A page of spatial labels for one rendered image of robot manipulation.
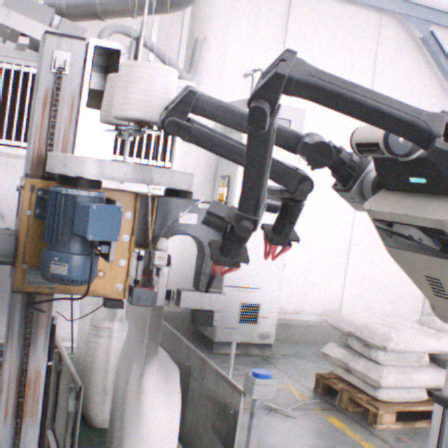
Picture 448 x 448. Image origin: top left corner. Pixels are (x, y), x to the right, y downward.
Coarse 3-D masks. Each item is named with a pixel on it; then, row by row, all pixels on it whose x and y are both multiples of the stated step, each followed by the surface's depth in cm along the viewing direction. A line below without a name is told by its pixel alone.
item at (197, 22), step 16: (208, 0) 513; (224, 0) 516; (192, 16) 521; (208, 16) 514; (224, 16) 518; (192, 32) 519; (208, 32) 514; (224, 32) 520; (192, 48) 518; (208, 48) 515; (224, 48) 523; (208, 64) 516; (224, 64) 527; (208, 80) 517
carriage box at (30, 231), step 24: (24, 192) 188; (120, 192) 198; (24, 216) 189; (24, 240) 189; (120, 240) 199; (24, 264) 190; (120, 264) 200; (24, 288) 191; (48, 288) 193; (72, 288) 196; (96, 288) 198; (120, 288) 200
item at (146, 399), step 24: (144, 312) 228; (144, 336) 224; (120, 360) 228; (144, 360) 211; (168, 360) 213; (120, 384) 218; (144, 384) 203; (168, 384) 206; (120, 408) 215; (144, 408) 203; (168, 408) 205; (120, 432) 212; (144, 432) 203; (168, 432) 206
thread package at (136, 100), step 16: (128, 64) 178; (144, 64) 177; (160, 64) 178; (128, 80) 178; (144, 80) 177; (160, 80) 178; (176, 80) 184; (128, 96) 178; (144, 96) 177; (160, 96) 179; (112, 112) 183; (128, 112) 178; (144, 112) 178; (160, 112) 179
